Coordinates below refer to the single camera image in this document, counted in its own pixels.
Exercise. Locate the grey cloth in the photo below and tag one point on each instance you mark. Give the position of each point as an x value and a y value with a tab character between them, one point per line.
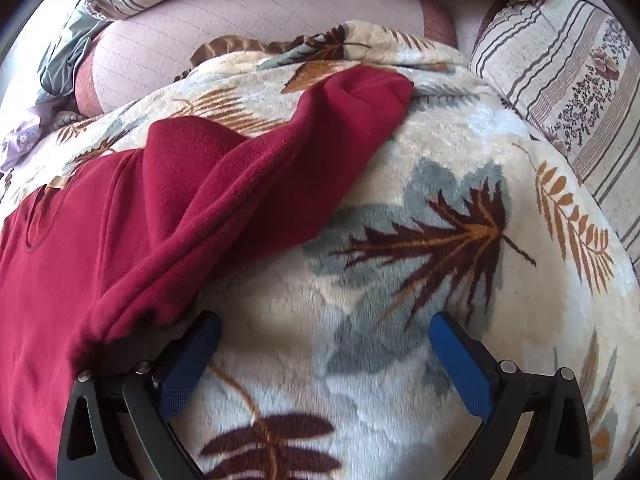
65	55

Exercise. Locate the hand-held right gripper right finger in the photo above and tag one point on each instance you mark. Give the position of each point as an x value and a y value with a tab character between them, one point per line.
460	365

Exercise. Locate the red fleece sweater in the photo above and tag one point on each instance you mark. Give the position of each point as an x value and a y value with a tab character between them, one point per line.
150	240

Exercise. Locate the purple floral cloth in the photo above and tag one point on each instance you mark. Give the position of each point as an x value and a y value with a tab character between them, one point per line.
20	135

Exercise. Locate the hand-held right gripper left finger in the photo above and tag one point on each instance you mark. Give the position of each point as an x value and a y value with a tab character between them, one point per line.
185	362

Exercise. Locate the leaf print plush blanket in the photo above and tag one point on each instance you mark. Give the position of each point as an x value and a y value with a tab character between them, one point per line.
400	310

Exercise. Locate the pink quilted bolster pillow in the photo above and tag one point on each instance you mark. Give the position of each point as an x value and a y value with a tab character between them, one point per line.
250	20

